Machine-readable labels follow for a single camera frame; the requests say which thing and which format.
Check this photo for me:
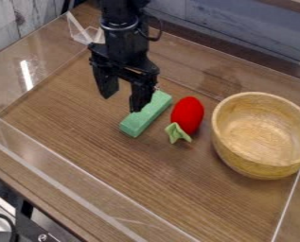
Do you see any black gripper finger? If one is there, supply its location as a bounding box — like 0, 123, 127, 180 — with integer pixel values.
93, 66, 119, 99
129, 80, 157, 112

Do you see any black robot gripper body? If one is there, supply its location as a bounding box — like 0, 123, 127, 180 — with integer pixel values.
87, 18, 161, 83

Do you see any green rectangular foam block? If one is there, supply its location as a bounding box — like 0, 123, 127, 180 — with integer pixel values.
119, 91, 173, 138

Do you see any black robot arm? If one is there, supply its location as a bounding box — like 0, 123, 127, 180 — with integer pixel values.
87, 0, 162, 112

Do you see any brown wooden bowl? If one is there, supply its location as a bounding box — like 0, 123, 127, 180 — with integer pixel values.
212, 92, 300, 180

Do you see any red plush strawberry toy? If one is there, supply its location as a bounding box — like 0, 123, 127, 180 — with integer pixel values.
165, 96, 205, 144

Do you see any clear acrylic corner bracket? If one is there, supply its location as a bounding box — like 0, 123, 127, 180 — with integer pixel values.
66, 12, 105, 45

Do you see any clear acrylic tray wall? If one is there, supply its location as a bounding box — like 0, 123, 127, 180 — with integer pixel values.
0, 107, 300, 242

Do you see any black cable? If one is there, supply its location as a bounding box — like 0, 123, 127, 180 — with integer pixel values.
0, 212, 18, 242

